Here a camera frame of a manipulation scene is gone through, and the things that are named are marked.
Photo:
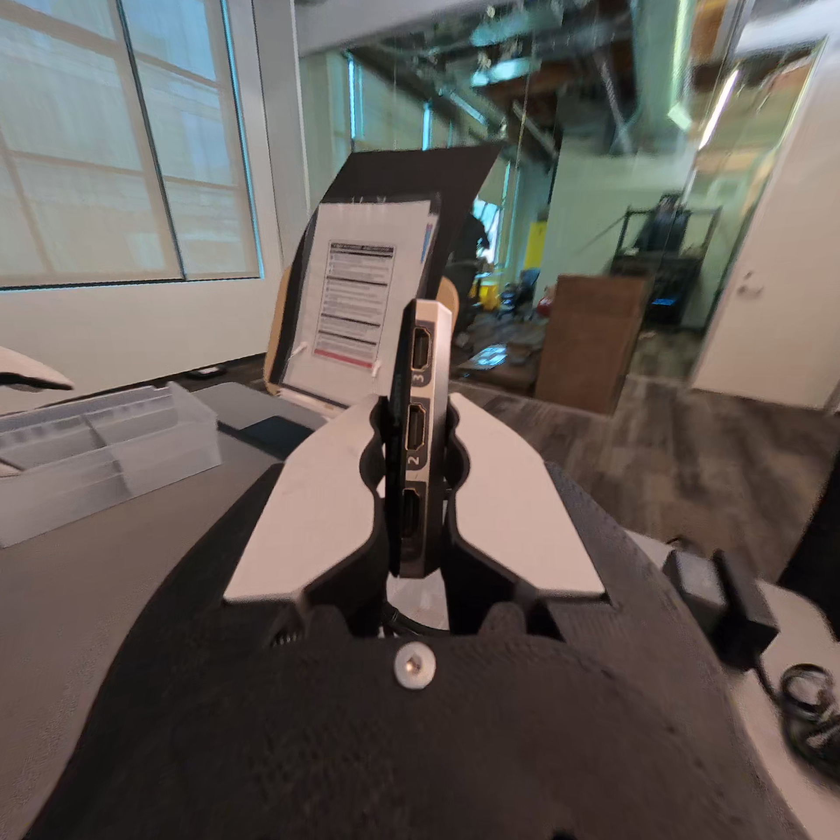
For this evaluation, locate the large paned window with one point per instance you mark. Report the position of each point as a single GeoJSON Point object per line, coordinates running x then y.
{"type": "Point", "coordinates": [98, 131]}

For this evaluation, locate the black cabinet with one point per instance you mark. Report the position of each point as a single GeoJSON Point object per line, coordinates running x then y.
{"type": "Point", "coordinates": [814, 544]}

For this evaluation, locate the clear plastic organizer box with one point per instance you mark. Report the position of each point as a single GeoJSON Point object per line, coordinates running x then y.
{"type": "Point", "coordinates": [98, 453]}

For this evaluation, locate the grey hdmi switch box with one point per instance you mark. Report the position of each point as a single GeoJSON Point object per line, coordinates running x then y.
{"type": "Point", "coordinates": [426, 459]}

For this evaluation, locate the small black floor device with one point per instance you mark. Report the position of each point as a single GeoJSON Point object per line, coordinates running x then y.
{"type": "Point", "coordinates": [203, 374]}

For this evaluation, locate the clear acrylic sign holder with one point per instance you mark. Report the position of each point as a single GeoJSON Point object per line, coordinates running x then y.
{"type": "Point", "coordinates": [407, 275]}

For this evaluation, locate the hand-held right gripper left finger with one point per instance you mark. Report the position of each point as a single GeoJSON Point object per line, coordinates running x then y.
{"type": "Point", "coordinates": [308, 518]}

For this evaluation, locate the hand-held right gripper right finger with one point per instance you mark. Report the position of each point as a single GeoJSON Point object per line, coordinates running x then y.
{"type": "Point", "coordinates": [518, 518]}

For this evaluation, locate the white door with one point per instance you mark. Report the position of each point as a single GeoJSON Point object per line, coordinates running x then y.
{"type": "Point", "coordinates": [768, 262]}

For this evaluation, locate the yellow panel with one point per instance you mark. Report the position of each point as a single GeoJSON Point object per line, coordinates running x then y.
{"type": "Point", "coordinates": [536, 244]}

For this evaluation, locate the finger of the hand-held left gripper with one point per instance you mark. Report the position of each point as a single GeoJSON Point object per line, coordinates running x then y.
{"type": "Point", "coordinates": [26, 367]}

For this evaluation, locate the printed instruction sheet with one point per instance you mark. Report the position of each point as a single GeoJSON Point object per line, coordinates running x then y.
{"type": "Point", "coordinates": [354, 295]}

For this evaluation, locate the black power adapter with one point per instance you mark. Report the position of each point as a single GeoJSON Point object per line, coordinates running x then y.
{"type": "Point", "coordinates": [722, 604]}

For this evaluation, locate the black equipment rack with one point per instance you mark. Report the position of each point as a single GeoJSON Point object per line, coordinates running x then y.
{"type": "Point", "coordinates": [663, 275]}

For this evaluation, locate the black wood-edged divider panel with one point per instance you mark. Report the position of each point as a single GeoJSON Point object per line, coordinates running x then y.
{"type": "Point", "coordinates": [420, 177]}

